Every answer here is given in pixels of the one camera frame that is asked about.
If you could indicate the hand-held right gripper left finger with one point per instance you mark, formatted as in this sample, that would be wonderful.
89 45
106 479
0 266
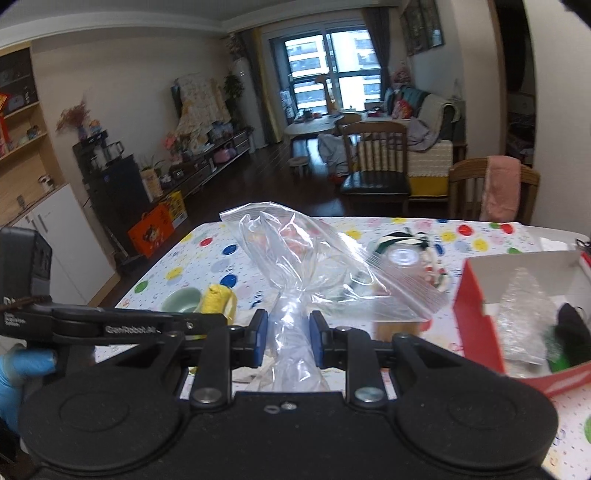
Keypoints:
259 337

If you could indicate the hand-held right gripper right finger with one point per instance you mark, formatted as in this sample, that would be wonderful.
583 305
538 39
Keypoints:
316 339

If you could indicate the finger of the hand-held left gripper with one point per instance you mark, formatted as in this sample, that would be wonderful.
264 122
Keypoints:
203 321

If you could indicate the yellow knitted cloth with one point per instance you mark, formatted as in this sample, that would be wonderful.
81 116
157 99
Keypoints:
217 300

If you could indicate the clear zip plastic bag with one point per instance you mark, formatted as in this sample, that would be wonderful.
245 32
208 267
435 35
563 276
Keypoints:
295 272

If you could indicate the red cardboard box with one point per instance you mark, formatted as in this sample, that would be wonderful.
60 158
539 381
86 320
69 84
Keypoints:
475 314

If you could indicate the green sponge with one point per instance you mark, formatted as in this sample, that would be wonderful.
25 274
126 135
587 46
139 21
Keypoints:
558 362

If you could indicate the person's left hand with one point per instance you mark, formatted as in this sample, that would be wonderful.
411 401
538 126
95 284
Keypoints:
18 369

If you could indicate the green ceramic cup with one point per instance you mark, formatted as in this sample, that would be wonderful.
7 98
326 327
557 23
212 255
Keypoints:
180 302

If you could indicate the white cabinet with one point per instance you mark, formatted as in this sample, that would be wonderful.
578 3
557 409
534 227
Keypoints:
60 240

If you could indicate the balloon print tablecloth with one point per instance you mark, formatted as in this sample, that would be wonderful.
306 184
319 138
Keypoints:
198 272

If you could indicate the orange gift box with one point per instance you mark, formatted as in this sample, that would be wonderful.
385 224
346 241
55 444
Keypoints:
152 230

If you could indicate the black tea machine cabinet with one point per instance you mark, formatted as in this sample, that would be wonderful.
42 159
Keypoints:
115 198

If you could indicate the yellow box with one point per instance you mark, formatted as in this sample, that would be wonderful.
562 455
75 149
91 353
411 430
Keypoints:
174 207

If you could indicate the orange tea bottle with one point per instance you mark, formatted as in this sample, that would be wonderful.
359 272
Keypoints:
400 256

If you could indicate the small doll figurine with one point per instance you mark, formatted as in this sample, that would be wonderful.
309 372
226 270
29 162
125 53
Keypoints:
95 127

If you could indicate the television cabinet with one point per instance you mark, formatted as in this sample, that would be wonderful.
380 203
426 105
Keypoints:
217 164

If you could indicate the dried flowers in vase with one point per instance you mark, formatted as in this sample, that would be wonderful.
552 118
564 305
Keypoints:
74 115

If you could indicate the wooden chair with dark seat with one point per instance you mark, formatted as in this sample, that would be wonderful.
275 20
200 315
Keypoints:
374 182

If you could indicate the pink round object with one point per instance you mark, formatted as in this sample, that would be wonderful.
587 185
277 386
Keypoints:
223 154

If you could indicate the small wooden stool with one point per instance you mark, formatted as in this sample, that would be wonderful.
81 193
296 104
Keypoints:
299 162

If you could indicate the pink artificial flowers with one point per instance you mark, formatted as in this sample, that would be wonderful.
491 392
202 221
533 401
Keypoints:
171 145

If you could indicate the pale grey bag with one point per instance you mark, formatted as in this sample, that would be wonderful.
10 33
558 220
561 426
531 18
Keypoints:
332 154

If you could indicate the sofa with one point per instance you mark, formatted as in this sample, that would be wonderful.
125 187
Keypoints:
429 166

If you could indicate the wooden coffee table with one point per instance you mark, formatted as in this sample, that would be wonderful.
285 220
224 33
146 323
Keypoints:
314 127

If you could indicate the printed cloth over television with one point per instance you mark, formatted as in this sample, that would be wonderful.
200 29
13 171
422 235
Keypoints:
201 108

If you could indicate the white tower air conditioner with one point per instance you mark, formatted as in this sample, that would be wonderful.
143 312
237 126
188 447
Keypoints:
247 101

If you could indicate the lilac garment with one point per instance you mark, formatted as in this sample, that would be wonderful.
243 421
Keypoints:
422 136

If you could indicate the green potted plant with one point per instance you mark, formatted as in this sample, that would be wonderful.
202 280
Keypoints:
233 90

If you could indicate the yellow and grey curtain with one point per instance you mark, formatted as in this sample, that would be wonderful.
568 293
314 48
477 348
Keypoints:
263 92

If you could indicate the pink towel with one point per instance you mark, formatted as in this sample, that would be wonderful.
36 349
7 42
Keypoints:
501 189

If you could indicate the red printed cushion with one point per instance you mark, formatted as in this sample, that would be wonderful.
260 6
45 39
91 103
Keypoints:
401 110

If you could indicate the wooden giraffe stand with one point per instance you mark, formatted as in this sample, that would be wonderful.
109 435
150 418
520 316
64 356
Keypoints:
327 94

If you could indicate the cream sofa throw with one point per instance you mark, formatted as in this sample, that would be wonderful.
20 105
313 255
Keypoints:
438 110

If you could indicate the dried flower bunch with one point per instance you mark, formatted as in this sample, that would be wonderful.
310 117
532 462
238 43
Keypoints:
238 46

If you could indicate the pink plush doll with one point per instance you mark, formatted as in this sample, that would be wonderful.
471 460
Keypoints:
401 74

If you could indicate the large window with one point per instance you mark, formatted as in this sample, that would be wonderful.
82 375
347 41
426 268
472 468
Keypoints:
314 60

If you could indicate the wooden wall shelf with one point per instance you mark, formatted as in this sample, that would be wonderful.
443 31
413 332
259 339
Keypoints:
23 161

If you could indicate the dark framed wall picture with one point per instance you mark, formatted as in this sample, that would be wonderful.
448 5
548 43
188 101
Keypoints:
405 32
419 25
435 23

